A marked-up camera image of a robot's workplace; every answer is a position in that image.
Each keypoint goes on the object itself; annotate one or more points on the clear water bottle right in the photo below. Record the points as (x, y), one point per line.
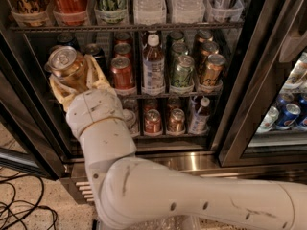
(186, 11)

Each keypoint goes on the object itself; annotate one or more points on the green can shelf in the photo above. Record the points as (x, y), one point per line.
(182, 74)
(112, 11)

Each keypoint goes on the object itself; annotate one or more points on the red Coca-Cola can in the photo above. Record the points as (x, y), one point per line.
(71, 12)

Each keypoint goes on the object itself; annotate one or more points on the tilted bottle bottom shelf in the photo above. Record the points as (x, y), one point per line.
(199, 115)

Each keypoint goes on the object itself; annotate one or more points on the gold can middle shelf front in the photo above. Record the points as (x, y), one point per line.
(211, 73)

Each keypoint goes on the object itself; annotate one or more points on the gold can bottom shelf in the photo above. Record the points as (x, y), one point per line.
(176, 121)

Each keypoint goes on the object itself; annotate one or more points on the gold can shelf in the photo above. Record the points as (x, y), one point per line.
(176, 121)
(211, 73)

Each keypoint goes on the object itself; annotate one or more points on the clear plastic bin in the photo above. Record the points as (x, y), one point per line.
(172, 223)

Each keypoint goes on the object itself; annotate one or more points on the brown tea bottle white cap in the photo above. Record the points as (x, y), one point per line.
(153, 67)

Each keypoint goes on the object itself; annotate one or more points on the clear water bottle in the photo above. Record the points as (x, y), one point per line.
(149, 12)
(186, 11)

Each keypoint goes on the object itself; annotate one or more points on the red soda can front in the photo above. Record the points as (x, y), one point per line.
(123, 77)

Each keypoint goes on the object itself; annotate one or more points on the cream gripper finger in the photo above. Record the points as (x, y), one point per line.
(96, 79)
(64, 94)

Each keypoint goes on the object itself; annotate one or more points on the clear bottle bottom shelf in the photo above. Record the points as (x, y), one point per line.
(131, 122)

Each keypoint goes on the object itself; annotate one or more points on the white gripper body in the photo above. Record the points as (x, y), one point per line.
(93, 109)

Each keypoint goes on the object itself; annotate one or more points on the green can top shelf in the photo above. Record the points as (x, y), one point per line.
(112, 11)

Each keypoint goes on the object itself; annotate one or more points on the clear water bottle left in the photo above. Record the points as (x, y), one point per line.
(149, 12)

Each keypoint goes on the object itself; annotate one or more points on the stainless steel fridge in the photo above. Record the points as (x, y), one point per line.
(261, 52)

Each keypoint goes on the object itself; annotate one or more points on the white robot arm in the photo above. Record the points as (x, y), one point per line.
(128, 189)

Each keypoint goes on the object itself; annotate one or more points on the blue Pepsi can right fridge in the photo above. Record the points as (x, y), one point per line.
(289, 114)

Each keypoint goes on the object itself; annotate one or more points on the red can bottom shelf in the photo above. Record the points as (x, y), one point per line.
(152, 122)

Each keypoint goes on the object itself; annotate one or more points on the green can middle shelf front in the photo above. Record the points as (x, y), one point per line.
(182, 74)

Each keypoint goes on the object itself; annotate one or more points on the silver can top shelf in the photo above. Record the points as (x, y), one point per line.
(223, 10)

